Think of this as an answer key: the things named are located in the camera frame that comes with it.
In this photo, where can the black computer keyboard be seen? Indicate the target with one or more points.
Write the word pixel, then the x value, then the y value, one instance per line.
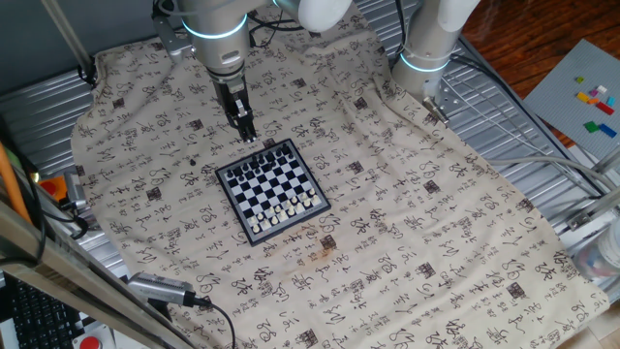
pixel 39 315

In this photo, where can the orange emergency stop box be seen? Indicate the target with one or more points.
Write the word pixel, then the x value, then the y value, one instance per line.
pixel 48 186

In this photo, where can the grey brick baseplate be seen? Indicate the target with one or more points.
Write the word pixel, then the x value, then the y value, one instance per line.
pixel 567 97

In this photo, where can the small silver camera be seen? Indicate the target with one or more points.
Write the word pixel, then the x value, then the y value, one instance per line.
pixel 75 190

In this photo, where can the orange toy brick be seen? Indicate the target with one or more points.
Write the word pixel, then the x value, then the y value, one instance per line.
pixel 593 101

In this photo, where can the beige calligraphy print cloth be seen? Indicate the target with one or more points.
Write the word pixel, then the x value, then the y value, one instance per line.
pixel 387 218

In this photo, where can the white toy brick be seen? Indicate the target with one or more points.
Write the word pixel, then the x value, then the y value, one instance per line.
pixel 601 89

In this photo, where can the blue toy brick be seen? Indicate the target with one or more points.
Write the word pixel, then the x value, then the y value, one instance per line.
pixel 607 130

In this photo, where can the orange pole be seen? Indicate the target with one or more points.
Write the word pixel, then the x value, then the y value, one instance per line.
pixel 10 184

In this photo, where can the cyan toy brick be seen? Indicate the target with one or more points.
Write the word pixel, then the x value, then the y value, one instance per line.
pixel 610 101

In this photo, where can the white box red button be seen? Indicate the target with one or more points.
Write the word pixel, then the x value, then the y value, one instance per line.
pixel 89 343

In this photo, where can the black framed magnetic chessboard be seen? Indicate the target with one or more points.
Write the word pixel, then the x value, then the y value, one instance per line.
pixel 271 191

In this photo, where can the black chess queen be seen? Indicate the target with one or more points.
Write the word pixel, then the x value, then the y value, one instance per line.
pixel 254 162

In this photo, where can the black chess king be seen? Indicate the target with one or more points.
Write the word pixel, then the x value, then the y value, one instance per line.
pixel 261 159

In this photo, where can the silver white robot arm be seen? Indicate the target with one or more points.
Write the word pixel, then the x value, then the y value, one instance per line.
pixel 218 43

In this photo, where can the long silver camera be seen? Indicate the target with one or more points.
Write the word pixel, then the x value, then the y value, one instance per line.
pixel 160 288

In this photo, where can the yellow toy brick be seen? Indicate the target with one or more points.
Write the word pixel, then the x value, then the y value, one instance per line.
pixel 582 97

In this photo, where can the red toy brick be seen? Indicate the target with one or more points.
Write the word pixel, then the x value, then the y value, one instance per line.
pixel 605 107

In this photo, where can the aluminium profile bar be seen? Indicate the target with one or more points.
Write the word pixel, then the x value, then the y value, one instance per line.
pixel 608 162
pixel 596 208

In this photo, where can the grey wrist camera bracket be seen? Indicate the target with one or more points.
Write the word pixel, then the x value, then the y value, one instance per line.
pixel 167 36

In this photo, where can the white chess queen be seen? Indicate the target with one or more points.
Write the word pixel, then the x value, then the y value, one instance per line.
pixel 282 215

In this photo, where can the white chess king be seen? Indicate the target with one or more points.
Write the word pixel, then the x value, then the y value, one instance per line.
pixel 290 211

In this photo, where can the black clamp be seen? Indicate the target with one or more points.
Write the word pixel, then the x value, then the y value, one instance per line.
pixel 88 73

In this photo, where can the translucent plastic container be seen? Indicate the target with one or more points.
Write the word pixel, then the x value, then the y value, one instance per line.
pixel 603 252

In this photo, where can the aluminium frame beam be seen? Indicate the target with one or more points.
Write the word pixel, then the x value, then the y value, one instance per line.
pixel 58 264

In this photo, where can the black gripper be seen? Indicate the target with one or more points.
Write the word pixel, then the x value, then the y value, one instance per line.
pixel 232 94

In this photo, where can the silver base mounting plate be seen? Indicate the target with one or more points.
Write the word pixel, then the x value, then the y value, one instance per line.
pixel 453 99

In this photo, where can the grey diagonal rod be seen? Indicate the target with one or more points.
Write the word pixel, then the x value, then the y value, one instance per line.
pixel 68 36

